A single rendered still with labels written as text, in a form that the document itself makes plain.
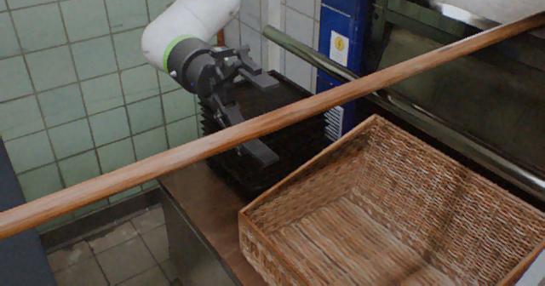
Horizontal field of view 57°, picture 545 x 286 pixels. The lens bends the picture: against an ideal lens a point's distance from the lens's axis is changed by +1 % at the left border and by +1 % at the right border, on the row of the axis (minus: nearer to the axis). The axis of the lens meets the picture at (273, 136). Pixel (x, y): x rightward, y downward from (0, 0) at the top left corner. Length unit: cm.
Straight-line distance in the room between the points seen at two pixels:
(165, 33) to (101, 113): 115
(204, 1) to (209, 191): 74
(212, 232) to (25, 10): 97
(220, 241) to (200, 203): 17
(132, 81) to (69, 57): 26
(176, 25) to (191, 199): 71
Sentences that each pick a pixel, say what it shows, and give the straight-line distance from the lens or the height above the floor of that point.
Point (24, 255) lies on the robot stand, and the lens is 144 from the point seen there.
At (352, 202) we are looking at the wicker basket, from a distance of 154.
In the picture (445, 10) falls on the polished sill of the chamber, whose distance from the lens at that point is 128.
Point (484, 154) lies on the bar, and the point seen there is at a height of 117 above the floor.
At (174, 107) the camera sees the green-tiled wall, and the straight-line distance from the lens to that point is 221.
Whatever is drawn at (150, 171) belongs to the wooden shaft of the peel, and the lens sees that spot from 68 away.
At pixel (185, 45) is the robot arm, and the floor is 123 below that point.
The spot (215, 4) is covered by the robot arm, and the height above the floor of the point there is 127.
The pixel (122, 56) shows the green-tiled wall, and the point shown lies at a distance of 202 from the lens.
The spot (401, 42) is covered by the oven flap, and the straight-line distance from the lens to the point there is 138.
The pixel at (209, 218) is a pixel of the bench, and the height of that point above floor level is 58.
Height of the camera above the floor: 161
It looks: 35 degrees down
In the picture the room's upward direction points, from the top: straight up
